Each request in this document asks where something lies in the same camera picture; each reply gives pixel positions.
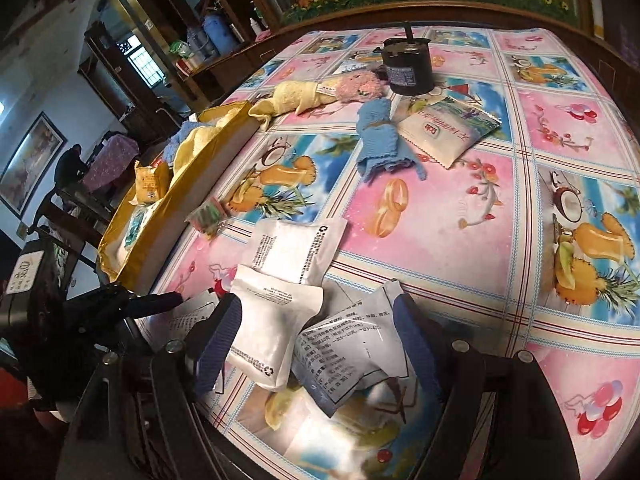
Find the yellow cardboard box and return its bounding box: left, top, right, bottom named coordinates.
left=96, top=101, right=262, bottom=295

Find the white packet with recycle mark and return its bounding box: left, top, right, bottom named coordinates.
left=246, top=216, right=349, bottom=287
left=224, top=264, right=327, bottom=394

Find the teal printed pack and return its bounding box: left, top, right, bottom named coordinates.
left=124, top=209, right=147, bottom=249

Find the framed wall picture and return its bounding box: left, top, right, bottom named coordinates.
left=0, top=111, right=69, bottom=219

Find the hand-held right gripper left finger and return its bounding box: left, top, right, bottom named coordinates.
left=65, top=292, right=245, bottom=480

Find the dark wooden chair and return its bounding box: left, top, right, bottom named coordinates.
left=24, top=184, right=112, bottom=252

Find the small green red candy packet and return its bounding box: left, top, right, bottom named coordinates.
left=184, top=196, right=229, bottom=237

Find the light blue washcloth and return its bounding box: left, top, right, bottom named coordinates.
left=355, top=97, right=429, bottom=182

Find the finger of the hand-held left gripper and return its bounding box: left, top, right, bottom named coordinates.
left=65, top=284, right=184, bottom=322

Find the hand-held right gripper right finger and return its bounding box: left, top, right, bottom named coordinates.
left=392, top=293, right=596, bottom=480

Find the yellow snack packet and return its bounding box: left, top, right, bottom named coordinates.
left=131, top=159, right=172, bottom=207

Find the wooden display cabinet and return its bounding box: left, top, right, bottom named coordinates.
left=82, top=0, right=640, bottom=117

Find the blue thermos flask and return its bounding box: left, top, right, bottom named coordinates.
left=201, top=12, right=237, bottom=54

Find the white sheet packet with text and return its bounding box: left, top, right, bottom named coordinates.
left=164, top=291, right=227, bottom=397

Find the fruit print tablecloth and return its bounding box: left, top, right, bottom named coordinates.
left=135, top=25, right=640, bottom=480

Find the white packet with black text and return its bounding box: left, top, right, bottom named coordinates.
left=291, top=280, right=417, bottom=417

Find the table with purple cloth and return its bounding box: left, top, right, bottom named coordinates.
left=81, top=131, right=142, bottom=197

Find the black cylindrical motor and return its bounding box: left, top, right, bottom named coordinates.
left=374, top=22, right=437, bottom=97

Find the pink fluffy cloth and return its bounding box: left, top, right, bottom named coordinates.
left=334, top=70, right=387, bottom=104

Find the green and white packet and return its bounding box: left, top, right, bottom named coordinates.
left=394, top=94, right=503, bottom=168

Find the grey thermos flask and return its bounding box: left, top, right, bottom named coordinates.
left=186, top=25, right=207, bottom=57

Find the window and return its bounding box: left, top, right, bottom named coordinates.
left=119, top=35, right=167, bottom=89

